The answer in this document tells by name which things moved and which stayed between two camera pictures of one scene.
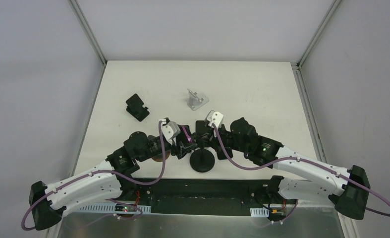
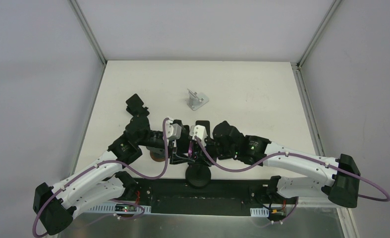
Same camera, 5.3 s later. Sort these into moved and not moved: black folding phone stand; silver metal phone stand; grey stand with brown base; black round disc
Moved: black round disc
Not moved: silver metal phone stand; grey stand with brown base; black folding phone stand
